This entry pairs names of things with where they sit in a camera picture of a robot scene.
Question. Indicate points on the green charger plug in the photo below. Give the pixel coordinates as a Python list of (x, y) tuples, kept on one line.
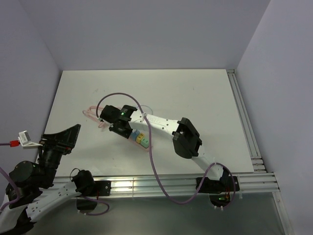
[(145, 143)]

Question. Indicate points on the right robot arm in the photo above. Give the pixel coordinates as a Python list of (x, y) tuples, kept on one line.
[(184, 136)]

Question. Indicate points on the blue charger plug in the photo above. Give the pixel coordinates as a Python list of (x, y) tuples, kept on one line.
[(134, 135)]

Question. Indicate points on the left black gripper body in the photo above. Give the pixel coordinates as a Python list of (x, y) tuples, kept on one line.
[(52, 154)]

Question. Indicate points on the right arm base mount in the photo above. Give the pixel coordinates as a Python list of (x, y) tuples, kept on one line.
[(220, 191)]

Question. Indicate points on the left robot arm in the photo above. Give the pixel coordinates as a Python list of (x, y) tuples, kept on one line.
[(21, 207)]

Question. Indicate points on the yellow charger plug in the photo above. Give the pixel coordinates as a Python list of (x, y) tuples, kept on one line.
[(139, 138)]

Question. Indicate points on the aluminium rail frame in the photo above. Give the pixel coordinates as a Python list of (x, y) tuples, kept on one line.
[(255, 155), (138, 207)]

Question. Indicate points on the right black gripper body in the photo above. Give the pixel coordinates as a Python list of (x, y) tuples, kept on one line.
[(126, 133)]

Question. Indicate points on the right aluminium rail frame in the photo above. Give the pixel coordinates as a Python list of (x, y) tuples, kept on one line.
[(255, 155)]

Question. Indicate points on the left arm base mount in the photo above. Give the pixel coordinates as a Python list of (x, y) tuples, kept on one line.
[(92, 204)]

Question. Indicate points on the front aluminium rail frame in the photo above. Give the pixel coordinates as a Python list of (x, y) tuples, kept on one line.
[(138, 207)]

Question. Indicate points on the pink power strip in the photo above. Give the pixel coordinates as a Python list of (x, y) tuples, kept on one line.
[(146, 149)]

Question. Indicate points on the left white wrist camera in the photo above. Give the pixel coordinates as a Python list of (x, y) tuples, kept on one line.
[(24, 141)]

